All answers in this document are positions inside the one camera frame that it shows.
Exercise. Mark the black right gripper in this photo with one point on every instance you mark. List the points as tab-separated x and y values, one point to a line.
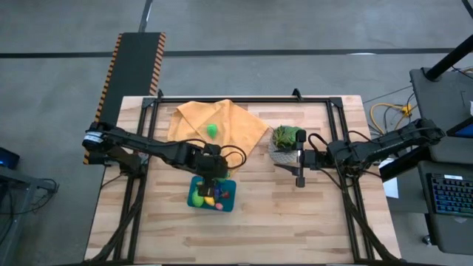
310	158

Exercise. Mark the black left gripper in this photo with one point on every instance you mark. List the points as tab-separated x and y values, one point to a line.
212	164

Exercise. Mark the purple toy eggplant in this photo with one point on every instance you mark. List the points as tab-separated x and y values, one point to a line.
218	191

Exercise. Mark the yellow toy banana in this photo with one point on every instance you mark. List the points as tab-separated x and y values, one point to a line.
209	201

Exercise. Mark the light green ribbed toy fruit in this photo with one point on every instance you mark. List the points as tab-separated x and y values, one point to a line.
197	200

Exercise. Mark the small pink toy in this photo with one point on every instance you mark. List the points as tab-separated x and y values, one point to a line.
219	206

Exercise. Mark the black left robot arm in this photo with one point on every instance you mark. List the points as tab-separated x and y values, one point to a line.
148	147

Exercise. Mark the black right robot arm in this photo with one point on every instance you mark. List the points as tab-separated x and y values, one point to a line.
388	146

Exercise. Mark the succulent in white patterned pot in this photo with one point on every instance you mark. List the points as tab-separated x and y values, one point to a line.
284	138

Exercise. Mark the small green toy pepper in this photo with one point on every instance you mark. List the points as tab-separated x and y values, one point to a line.
212	130

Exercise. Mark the teal plastic tub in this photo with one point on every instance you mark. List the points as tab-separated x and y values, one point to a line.
231	207

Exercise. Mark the orange waffle cloth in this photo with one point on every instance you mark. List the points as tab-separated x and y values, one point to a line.
236	122

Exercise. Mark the white paper sheet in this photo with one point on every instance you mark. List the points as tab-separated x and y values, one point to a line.
391	184

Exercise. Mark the black slanted desk bar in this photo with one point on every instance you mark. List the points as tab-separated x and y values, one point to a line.
403	164

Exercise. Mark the black mat with hazard stripes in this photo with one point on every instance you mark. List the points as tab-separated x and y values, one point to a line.
129	74

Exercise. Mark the grey desk with black pole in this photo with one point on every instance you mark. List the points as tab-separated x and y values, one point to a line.
436	107

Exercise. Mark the backlit computer keyboard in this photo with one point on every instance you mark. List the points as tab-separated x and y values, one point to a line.
451	194

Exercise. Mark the grey desk with keyboard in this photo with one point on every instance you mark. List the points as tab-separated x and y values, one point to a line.
443	236

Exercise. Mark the blue-screen tablet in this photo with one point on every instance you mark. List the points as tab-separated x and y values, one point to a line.
462	130

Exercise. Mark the black slanted pole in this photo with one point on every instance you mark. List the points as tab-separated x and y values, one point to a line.
447	59

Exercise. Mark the grey metal stand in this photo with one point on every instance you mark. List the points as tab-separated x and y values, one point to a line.
22	184

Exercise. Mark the blue-lit device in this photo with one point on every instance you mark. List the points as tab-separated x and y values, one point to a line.
7	159

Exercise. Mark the black metal rig frame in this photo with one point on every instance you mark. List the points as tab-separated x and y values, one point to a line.
240	99

